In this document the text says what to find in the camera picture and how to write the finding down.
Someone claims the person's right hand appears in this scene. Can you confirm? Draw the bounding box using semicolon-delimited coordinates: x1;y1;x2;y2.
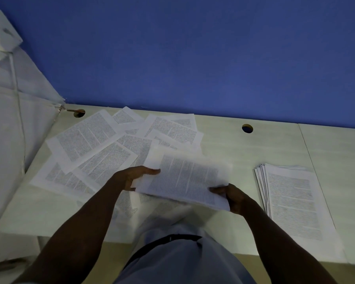
209;183;252;216

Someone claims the person's left hand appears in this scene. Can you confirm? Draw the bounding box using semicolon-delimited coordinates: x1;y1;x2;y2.
112;166;161;192

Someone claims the printed paper bundle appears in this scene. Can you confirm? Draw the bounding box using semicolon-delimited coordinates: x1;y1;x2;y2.
135;144;234;212

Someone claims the spread of printed papers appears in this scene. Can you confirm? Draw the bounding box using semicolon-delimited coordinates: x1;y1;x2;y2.
29;106;205;222

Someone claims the neat stack of printed sheets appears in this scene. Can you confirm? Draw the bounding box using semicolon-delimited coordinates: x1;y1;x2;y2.
254;163;347;262

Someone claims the person's right forearm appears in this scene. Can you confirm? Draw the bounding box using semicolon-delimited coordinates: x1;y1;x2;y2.
239;201;339;284

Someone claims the person's left forearm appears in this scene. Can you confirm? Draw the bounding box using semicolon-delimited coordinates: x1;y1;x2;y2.
15;180;128;284

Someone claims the white shirt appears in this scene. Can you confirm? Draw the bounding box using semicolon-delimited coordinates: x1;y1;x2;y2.
114;224;256;284

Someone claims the white plug adapter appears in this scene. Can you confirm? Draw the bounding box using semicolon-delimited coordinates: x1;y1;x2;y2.
0;29;24;61

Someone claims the black strap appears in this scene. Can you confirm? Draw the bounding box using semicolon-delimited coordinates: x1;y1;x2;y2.
123;234;203;269

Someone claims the white cable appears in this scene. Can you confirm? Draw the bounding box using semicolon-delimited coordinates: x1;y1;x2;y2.
9;51;27;175

